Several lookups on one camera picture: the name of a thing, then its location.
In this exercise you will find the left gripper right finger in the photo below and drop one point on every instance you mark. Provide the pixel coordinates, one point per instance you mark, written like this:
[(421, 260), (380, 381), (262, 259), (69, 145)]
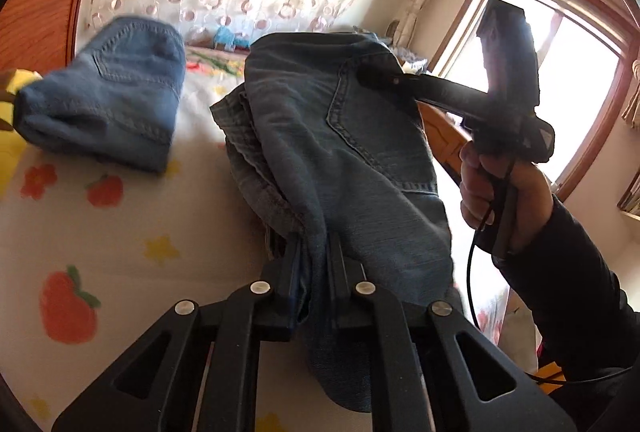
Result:
[(350, 309)]

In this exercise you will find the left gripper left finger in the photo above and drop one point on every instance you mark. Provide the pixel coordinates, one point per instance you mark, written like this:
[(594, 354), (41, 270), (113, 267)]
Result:
[(278, 310)]

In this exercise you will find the blue denim jeans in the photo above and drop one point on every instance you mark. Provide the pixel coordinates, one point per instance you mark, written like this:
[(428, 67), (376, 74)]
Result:
[(316, 153)]

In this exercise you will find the right forearm black sleeve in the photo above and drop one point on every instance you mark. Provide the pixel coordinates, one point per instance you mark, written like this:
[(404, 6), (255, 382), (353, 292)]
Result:
[(586, 322)]

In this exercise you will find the person's right hand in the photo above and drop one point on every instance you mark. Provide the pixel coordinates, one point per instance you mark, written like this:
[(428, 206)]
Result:
[(535, 200)]

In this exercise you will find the wooden side cabinet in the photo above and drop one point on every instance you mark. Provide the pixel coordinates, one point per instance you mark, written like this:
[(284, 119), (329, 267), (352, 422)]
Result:
[(445, 138)]

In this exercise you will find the white floral bed sheet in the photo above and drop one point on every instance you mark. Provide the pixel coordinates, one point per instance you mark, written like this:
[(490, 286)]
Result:
[(93, 253)]

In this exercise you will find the blue item behind bed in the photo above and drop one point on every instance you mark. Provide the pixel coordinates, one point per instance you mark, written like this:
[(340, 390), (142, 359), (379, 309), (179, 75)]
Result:
[(225, 39)]

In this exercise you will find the yellow plush toy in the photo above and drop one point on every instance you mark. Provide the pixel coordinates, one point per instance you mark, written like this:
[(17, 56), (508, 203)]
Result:
[(12, 126)]

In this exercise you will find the brown louvered wardrobe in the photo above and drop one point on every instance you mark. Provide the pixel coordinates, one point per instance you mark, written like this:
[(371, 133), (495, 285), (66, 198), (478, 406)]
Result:
[(38, 35)]

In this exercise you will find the wooden window frame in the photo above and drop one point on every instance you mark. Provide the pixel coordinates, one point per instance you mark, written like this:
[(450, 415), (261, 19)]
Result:
[(584, 51)]

